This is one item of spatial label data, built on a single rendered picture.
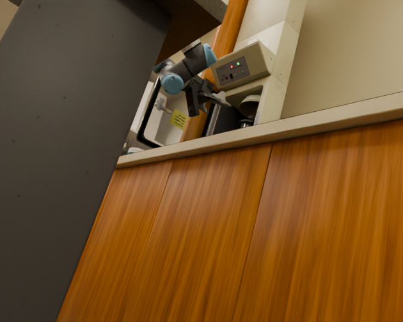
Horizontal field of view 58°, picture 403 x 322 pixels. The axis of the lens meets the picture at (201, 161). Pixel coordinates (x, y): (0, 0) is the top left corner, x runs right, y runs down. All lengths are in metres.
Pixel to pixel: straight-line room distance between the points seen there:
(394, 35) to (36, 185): 1.77
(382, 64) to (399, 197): 1.25
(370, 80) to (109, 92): 1.50
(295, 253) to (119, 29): 0.54
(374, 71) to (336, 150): 1.11
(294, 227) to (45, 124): 0.54
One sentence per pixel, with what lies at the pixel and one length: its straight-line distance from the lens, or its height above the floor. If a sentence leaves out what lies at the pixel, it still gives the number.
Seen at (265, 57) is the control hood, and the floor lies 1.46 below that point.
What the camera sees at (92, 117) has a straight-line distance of 0.54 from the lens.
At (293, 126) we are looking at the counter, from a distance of 0.90.
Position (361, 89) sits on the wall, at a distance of 1.89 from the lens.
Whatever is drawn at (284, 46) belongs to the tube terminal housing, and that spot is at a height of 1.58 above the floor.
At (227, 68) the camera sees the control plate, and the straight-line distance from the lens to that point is 1.74.
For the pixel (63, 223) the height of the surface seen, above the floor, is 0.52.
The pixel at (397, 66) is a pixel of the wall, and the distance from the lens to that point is 1.87.
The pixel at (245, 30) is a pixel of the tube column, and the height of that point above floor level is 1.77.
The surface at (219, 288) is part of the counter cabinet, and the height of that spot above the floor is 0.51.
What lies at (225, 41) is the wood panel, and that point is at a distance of 2.02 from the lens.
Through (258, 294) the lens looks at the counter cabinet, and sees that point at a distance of 0.83.
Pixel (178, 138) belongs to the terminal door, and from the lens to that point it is 1.61.
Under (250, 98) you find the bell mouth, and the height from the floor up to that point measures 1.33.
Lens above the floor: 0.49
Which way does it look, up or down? 19 degrees up
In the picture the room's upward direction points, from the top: 17 degrees clockwise
